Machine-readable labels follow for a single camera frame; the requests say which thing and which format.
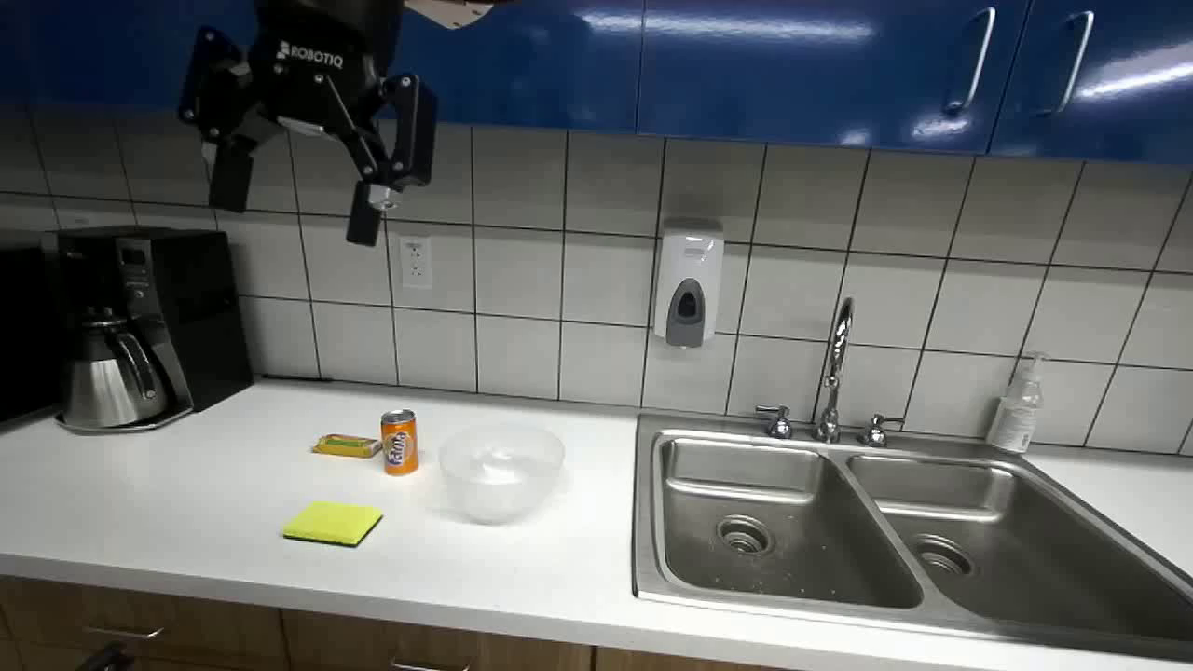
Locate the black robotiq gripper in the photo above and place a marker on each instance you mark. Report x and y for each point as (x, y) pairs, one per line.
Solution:
(328, 60)

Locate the orange soda can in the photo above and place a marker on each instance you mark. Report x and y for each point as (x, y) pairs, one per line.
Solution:
(401, 445)

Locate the white bowl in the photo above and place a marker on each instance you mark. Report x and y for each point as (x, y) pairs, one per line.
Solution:
(500, 480)

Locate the black coffee maker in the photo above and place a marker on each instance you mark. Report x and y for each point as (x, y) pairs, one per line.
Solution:
(198, 310)

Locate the blue cabinet door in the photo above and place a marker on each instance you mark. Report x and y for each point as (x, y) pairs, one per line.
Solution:
(535, 60)
(807, 69)
(1132, 76)

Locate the granola bar packet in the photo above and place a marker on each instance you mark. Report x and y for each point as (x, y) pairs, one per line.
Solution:
(345, 445)

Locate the steel coffee carafe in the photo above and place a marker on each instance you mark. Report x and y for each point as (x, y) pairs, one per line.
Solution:
(109, 376)

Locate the black appliance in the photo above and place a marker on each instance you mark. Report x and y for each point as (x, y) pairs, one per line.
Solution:
(26, 338)

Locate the yellow sponge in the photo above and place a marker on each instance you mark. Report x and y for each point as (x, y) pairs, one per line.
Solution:
(332, 525)

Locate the white soap dispenser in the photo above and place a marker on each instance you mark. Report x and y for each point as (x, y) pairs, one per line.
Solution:
(688, 283)

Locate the wooden drawer front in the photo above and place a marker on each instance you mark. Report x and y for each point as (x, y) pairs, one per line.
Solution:
(209, 634)
(359, 647)

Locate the chrome faucet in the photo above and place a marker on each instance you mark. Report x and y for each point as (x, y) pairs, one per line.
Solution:
(832, 376)

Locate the steel double sink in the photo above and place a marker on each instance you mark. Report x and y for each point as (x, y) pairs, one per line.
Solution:
(795, 547)

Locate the clear spray bottle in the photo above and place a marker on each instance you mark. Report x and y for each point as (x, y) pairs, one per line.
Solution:
(1016, 413)

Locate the white wall outlet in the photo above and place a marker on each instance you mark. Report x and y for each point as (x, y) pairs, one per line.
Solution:
(415, 266)

